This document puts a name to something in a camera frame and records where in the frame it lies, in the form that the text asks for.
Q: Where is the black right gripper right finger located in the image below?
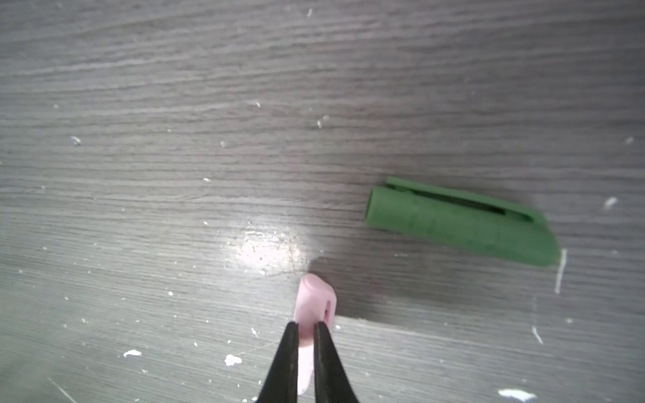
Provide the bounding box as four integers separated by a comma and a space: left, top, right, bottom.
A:
313, 322, 359, 403

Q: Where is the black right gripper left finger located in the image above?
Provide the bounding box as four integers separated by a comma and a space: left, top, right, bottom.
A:
257, 322, 299, 403

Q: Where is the green pen cap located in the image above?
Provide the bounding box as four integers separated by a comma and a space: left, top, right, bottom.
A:
364, 176, 563, 267

